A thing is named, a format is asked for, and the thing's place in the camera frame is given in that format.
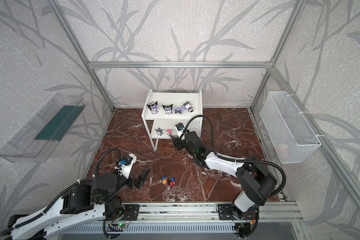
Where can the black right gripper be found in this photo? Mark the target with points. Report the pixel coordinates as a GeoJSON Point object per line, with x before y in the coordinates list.
{"type": "Point", "coordinates": [180, 142]}

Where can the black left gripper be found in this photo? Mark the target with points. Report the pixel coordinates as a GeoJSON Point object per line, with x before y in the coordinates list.
{"type": "Point", "coordinates": [135, 182]}

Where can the pink red blue toy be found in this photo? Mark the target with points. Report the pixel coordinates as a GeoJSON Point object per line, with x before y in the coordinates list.
{"type": "Point", "coordinates": [169, 132]}

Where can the orange blue round toy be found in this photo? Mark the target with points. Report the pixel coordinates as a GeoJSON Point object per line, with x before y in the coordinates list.
{"type": "Point", "coordinates": [164, 180]}

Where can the grey blue penguin toy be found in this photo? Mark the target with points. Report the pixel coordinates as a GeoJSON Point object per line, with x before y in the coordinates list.
{"type": "Point", "coordinates": [159, 132]}

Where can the purple winged figure toy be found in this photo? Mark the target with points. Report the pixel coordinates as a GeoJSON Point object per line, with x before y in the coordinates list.
{"type": "Point", "coordinates": [178, 111]}

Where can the black purple figure toy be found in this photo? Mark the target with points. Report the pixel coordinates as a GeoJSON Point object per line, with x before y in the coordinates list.
{"type": "Point", "coordinates": [168, 109]}
{"type": "Point", "coordinates": [153, 107]}

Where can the purple hat figure toy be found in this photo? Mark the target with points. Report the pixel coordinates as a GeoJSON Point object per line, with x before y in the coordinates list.
{"type": "Point", "coordinates": [188, 107]}

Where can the red black blue toy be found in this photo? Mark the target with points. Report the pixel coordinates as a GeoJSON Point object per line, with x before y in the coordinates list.
{"type": "Point", "coordinates": [171, 182]}

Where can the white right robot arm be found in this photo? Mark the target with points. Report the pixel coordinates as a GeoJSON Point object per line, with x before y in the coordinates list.
{"type": "Point", "coordinates": [259, 180]}

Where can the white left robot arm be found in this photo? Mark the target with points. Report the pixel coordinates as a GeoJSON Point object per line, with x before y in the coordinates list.
{"type": "Point", "coordinates": [87, 200]}

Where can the white two-tier shelf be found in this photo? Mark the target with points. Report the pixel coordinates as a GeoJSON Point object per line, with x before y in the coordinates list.
{"type": "Point", "coordinates": [164, 122]}

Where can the pink toy in basket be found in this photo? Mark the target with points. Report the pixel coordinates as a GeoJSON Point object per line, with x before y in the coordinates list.
{"type": "Point", "coordinates": [283, 151]}

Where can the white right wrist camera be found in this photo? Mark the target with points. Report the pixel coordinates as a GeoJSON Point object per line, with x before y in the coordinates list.
{"type": "Point", "coordinates": [179, 129]}

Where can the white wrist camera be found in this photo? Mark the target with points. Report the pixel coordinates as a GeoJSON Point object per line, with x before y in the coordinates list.
{"type": "Point", "coordinates": [179, 129]}
{"type": "Point", "coordinates": [125, 165]}

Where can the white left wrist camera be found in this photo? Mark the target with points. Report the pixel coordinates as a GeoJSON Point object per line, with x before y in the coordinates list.
{"type": "Point", "coordinates": [125, 165]}

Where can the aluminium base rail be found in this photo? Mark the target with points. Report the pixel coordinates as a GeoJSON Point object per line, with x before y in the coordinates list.
{"type": "Point", "coordinates": [208, 212]}

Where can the aluminium frame horizontal bar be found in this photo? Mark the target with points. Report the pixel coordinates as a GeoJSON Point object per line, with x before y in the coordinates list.
{"type": "Point", "coordinates": [192, 65]}

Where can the clear plastic wall bin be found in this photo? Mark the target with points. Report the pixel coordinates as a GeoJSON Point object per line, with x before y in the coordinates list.
{"type": "Point", "coordinates": [35, 142]}

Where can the white wire mesh basket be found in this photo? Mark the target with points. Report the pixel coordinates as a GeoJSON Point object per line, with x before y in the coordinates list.
{"type": "Point", "coordinates": [287, 124]}

